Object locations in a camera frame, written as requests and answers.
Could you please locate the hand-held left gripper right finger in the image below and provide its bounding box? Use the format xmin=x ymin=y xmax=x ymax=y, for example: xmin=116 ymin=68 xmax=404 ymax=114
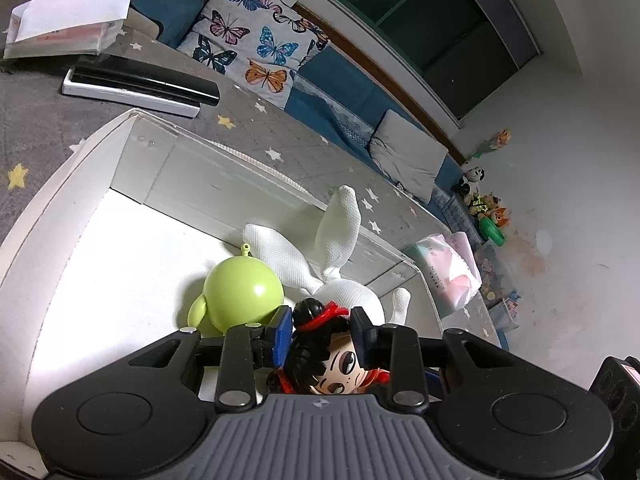
xmin=350 ymin=306 xmax=531 ymax=413

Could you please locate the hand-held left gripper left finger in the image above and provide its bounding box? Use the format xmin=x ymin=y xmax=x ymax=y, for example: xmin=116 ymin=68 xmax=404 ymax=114
xmin=127 ymin=305 xmax=296 ymax=413

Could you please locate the black-haired red doll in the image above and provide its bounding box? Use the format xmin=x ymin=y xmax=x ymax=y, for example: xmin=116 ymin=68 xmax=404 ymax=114
xmin=265 ymin=297 xmax=393 ymax=396

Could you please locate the green round antenna toy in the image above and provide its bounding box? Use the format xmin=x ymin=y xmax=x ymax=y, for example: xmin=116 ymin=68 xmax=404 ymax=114
xmin=187 ymin=242 xmax=287 ymax=338

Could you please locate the white cardboard box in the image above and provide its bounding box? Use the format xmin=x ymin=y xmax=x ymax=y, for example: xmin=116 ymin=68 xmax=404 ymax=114
xmin=0 ymin=107 xmax=446 ymax=480

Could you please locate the white rabbit plush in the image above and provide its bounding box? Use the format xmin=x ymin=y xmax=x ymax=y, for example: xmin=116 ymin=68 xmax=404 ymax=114
xmin=242 ymin=185 xmax=413 ymax=341

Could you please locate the pastel tissue pack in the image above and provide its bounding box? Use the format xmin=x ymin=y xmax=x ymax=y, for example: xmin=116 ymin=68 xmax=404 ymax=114
xmin=404 ymin=231 xmax=483 ymax=318

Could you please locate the clear bin of toys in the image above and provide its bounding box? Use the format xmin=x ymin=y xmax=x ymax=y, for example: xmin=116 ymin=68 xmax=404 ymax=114
xmin=472 ymin=240 xmax=516 ymax=306

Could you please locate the small pale toy box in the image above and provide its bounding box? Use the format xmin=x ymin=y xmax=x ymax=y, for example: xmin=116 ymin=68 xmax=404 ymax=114
xmin=490 ymin=290 xmax=523 ymax=333

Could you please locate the green plastic toy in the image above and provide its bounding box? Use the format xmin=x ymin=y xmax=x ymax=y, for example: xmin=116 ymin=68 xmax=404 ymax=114
xmin=479 ymin=215 xmax=507 ymax=247

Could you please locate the heap of small plush toys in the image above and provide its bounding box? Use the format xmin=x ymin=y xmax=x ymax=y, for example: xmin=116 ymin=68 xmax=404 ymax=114
xmin=465 ymin=192 xmax=513 ymax=228

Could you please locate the grey cushion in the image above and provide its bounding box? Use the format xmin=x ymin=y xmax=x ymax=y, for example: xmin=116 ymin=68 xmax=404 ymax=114
xmin=369 ymin=109 xmax=449 ymax=203

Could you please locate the panda plush toy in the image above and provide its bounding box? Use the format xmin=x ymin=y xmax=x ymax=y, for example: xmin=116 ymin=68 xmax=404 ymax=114
xmin=452 ymin=166 xmax=486 ymax=196

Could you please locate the white long box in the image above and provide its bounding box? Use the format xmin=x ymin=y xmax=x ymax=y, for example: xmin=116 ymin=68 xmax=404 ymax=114
xmin=62 ymin=69 xmax=201 ymax=120

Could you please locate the black long box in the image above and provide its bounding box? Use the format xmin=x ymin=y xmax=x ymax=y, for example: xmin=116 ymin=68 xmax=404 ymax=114
xmin=70 ymin=55 xmax=221 ymax=107

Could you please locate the butterfly print pillow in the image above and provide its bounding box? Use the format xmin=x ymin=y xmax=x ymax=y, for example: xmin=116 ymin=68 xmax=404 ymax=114
xmin=177 ymin=0 xmax=331 ymax=111

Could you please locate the dark glass window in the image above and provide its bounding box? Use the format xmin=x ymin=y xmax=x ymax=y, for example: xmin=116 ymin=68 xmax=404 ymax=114
xmin=310 ymin=0 xmax=543 ymax=121

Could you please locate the clear wrapped paper pack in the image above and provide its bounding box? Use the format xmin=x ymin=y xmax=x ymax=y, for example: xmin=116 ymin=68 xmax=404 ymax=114
xmin=4 ymin=2 xmax=126 ymax=60

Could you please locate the white paper sheet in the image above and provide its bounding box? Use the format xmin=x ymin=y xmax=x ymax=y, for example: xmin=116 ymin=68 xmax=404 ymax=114
xmin=15 ymin=0 xmax=137 ymax=43

